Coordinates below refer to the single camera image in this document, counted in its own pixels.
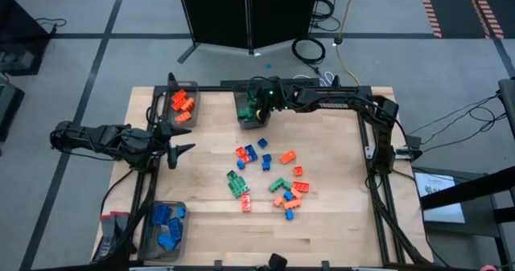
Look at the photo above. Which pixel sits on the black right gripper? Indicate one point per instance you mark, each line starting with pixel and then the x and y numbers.
pixel 275 90

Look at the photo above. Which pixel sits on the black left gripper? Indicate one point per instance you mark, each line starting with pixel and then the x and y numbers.
pixel 141 146

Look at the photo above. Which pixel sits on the green 2x4 toy brick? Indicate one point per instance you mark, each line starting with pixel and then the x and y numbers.
pixel 251 96
pixel 239 187

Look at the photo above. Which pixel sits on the orange 2x4 toy brick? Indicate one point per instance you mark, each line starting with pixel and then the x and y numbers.
pixel 301 186
pixel 178 105
pixel 183 117
pixel 188 104
pixel 179 95
pixel 246 202
pixel 288 157

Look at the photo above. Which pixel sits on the blue 2x4 toy brick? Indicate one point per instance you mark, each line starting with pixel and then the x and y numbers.
pixel 175 227
pixel 167 242
pixel 161 214
pixel 251 153

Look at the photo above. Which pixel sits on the blue 2x2 toy brick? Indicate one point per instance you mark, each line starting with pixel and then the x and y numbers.
pixel 288 195
pixel 266 166
pixel 289 215
pixel 181 212
pixel 240 164
pixel 266 158
pixel 262 143

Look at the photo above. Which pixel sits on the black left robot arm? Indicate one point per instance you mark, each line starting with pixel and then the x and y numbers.
pixel 80 136

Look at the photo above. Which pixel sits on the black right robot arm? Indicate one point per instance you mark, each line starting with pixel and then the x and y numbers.
pixel 342 102

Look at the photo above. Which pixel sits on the translucent grey plastic bin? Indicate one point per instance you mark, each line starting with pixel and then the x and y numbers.
pixel 147 255
pixel 251 124
pixel 173 118

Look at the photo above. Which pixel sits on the orange 2x2 toy brick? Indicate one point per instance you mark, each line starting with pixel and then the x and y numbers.
pixel 296 193
pixel 298 171
pixel 278 201
pixel 240 151
pixel 245 158

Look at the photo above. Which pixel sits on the green long toy brick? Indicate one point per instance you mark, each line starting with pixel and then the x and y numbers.
pixel 277 185

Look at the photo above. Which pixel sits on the orange long toy brick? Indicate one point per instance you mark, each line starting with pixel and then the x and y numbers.
pixel 293 204

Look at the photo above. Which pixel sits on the grey red-topped holder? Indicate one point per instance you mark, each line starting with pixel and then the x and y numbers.
pixel 120 222
pixel 106 235

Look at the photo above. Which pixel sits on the black power adapter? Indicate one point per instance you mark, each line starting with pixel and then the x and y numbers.
pixel 412 141

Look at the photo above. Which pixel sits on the black rounded object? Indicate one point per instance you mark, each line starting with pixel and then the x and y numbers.
pixel 277 261

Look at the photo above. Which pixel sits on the black equipment case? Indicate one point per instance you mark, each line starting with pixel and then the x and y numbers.
pixel 10 110

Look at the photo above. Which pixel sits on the white paper sheet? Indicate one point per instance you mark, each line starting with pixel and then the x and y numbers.
pixel 442 206

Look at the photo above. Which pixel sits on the black beam desk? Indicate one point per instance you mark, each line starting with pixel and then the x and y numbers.
pixel 462 190

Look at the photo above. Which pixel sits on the black mat with orange stripes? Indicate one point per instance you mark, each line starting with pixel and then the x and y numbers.
pixel 450 5

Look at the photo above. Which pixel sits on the small red object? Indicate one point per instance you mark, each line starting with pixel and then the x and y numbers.
pixel 489 268

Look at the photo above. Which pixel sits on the black aluminium table frame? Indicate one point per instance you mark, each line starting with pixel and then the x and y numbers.
pixel 209 89

